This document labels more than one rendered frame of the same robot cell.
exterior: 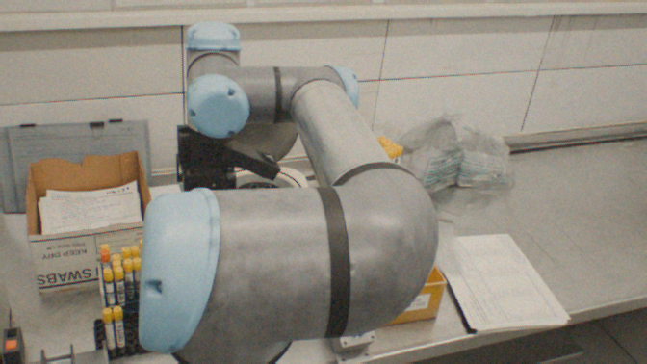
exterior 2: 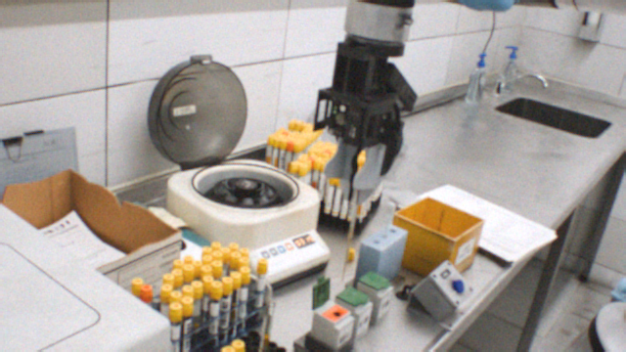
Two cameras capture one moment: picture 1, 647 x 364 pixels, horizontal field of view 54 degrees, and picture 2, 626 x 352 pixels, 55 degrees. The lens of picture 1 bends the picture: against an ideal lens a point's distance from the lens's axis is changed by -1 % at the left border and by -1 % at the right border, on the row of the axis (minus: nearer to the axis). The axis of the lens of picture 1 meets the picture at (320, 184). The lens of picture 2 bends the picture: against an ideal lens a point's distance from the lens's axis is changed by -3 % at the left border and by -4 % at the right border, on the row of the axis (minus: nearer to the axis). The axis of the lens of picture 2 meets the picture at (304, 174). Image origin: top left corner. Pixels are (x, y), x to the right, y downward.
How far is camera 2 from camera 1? 0.74 m
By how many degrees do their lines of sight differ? 30
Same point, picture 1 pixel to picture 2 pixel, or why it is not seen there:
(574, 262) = (507, 194)
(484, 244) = (442, 196)
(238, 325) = not seen: outside the picture
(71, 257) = not seen: hidden behind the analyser
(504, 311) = (514, 241)
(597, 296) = (547, 212)
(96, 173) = (22, 210)
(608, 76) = (425, 48)
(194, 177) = (376, 106)
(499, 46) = not seen: hidden behind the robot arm
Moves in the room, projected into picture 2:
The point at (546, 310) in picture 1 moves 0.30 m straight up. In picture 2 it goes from (536, 231) to (574, 103)
